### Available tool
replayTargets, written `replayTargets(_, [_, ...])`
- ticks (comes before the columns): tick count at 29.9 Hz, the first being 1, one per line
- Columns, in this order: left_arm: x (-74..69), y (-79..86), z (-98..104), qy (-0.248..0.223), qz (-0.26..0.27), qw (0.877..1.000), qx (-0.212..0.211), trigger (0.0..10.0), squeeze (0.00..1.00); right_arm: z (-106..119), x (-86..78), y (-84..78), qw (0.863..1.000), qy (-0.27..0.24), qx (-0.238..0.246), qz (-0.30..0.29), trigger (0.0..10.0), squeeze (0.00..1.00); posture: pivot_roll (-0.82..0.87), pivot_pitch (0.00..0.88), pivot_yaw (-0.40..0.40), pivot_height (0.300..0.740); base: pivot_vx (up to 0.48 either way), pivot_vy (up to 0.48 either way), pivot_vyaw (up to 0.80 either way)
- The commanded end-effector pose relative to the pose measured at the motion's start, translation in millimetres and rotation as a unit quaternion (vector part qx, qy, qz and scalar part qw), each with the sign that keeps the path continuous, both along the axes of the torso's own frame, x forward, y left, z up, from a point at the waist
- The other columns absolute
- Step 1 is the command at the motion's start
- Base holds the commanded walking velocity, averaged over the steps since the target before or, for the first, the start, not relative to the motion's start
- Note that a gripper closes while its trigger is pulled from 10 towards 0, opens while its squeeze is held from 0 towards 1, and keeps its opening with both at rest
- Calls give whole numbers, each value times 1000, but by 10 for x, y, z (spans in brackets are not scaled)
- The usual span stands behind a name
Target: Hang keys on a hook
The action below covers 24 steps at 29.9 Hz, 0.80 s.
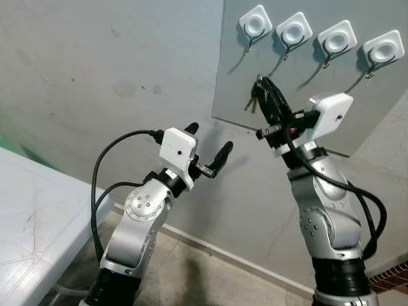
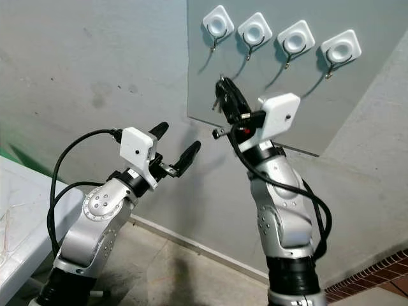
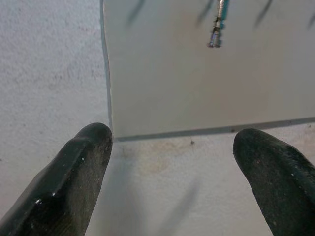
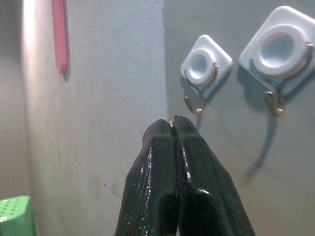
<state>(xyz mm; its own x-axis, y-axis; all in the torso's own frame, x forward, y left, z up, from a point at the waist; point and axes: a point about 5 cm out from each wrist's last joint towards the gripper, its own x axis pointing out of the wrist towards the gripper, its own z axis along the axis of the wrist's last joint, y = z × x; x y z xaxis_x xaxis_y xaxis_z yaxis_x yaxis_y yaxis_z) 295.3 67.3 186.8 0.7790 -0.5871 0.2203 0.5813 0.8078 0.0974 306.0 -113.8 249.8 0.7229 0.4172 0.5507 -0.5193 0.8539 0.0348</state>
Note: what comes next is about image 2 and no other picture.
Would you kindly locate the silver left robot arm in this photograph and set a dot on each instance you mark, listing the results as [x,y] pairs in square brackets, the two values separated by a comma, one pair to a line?
[99,213]

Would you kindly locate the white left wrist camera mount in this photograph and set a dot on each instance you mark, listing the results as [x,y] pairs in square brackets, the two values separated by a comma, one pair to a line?
[137,150]

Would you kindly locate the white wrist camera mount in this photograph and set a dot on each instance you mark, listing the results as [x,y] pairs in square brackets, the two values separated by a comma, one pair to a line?
[137,150]
[280,115]

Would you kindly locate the white square suction hook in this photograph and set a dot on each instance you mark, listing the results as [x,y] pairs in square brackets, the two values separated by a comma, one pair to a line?
[218,24]
[255,30]
[341,50]
[295,41]

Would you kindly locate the white plastic table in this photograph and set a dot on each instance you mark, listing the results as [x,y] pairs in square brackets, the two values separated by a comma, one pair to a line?
[32,223]

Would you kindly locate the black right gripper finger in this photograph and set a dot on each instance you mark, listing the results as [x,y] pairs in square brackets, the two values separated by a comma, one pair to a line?
[242,105]
[228,102]

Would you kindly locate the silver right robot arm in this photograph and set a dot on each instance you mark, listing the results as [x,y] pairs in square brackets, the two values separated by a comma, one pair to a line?
[284,217]

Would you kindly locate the red brick edging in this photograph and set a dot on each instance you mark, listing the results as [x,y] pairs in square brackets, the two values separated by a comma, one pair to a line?
[370,277]

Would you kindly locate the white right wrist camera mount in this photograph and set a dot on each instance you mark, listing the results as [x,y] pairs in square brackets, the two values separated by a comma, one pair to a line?
[280,115]

